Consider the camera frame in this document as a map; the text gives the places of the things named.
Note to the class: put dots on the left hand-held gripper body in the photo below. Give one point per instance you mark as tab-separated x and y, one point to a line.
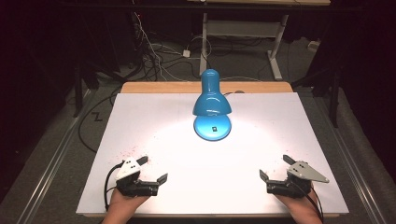
129	169

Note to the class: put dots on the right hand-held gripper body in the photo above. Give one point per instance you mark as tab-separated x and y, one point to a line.
300	172

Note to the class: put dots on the person's right hand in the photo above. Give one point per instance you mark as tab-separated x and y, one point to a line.
302	206

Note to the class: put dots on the person's left hand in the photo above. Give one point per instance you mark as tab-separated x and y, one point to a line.
123	202

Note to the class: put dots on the white board sheet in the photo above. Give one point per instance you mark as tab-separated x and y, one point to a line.
149	130

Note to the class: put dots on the blue desk lamp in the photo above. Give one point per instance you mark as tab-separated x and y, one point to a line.
211	102

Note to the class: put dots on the black metal stand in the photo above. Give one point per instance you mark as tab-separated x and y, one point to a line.
77	93

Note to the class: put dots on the white power adapter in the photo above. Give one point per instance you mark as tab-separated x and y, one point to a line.
186	53

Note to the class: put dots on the small white box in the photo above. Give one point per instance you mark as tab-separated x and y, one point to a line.
313	45

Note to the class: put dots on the aluminium floor rail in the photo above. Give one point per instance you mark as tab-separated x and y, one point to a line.
53	168
351	161

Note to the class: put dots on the white metal desk frame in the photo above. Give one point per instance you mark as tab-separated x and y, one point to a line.
243	28

